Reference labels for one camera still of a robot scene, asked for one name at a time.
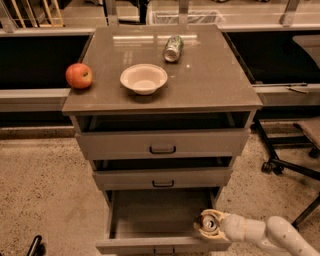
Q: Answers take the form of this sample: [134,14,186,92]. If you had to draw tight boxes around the green soda can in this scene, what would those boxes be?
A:
[163,35,184,63]

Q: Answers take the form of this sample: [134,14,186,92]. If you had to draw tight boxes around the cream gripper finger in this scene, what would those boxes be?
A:
[193,223,228,241]
[201,209,229,222]

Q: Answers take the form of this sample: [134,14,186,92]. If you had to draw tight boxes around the black object bottom left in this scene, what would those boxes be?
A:
[26,235,46,256]

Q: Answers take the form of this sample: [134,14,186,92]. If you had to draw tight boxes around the black office chair base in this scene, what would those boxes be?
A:
[250,117,320,231]

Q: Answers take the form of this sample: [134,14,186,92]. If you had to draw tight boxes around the bottom grey drawer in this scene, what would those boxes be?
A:
[96,188,230,256]

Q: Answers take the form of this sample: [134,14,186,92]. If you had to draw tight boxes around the top grey drawer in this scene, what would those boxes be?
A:
[76,128,250,160]

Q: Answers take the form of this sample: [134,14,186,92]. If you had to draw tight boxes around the white wire basket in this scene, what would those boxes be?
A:
[146,10,226,25]

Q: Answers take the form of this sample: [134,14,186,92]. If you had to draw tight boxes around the wooden rack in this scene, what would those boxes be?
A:
[4,0,64,28]

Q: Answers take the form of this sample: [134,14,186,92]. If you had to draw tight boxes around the white paper bowl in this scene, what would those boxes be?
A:
[120,64,168,95]

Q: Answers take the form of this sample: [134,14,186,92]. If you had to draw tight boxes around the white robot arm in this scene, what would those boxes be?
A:
[194,209,320,256]

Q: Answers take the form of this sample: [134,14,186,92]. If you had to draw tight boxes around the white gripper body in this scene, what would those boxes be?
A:
[222,214,266,244]

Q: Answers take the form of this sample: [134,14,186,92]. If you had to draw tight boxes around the red apple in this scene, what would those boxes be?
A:
[65,63,93,89]

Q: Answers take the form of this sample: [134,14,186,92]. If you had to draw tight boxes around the orange soda can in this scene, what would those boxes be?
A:
[201,215,218,232]

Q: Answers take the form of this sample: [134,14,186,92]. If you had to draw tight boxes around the middle grey drawer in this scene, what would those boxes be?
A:
[93,157,232,191]

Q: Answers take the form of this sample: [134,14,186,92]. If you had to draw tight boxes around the grey drawer cabinet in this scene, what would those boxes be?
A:
[61,23,264,256]

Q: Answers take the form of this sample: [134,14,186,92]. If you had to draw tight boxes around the grey drawer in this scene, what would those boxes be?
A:
[76,128,250,160]
[96,188,230,256]
[93,157,232,191]

